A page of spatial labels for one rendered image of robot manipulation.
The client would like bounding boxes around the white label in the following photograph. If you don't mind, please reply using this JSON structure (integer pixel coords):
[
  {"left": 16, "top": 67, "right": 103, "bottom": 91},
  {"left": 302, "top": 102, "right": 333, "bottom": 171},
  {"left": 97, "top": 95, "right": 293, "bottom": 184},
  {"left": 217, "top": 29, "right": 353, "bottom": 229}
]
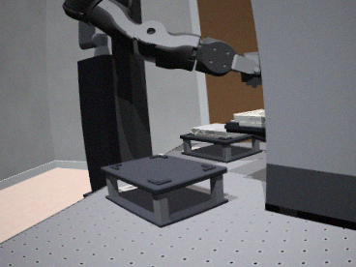
[{"left": 118, "top": 185, "right": 136, "bottom": 191}]

